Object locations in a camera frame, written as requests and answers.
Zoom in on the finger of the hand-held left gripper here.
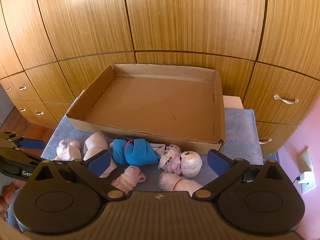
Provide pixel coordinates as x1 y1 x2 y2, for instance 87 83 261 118
0 131 43 151

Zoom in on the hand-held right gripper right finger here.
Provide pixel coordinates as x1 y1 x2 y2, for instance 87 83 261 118
192 149 293 201

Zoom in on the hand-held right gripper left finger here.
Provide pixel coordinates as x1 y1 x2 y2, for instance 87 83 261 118
30 149 127 202

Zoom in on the large pink knit sock roll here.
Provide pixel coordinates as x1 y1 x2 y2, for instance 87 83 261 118
83 132 118 178

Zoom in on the white pink face-print sock roll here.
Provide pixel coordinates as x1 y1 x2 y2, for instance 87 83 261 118
158 144 203 178

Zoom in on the small pink sock roll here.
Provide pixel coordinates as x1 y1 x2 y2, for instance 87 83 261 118
111 165 147 194

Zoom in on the pink white bluish sock roll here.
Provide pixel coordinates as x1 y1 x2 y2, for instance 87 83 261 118
54 140 82 161

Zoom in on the blue sock roll red band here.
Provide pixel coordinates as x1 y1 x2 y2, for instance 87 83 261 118
110 137 167 167

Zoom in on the pink white sock roll red band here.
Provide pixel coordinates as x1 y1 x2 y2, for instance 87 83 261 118
159 171 203 193

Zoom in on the brown cardboard box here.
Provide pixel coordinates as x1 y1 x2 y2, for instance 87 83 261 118
65 64 225 155

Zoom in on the person's left hand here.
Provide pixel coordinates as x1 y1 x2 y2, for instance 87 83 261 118
0 183 23 205

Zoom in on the blue towel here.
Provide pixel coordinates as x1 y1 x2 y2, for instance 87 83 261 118
41 107 264 195

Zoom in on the person's blue jeans leg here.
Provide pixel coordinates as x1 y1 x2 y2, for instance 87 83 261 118
7 191 28 230

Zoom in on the small white table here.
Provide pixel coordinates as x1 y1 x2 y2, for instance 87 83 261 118
222 95 244 110

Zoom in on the wooden wardrobe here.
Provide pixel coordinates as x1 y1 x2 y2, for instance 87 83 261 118
0 0 320 155

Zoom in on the white wall socket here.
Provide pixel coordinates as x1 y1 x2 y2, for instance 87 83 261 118
301 172 317 193

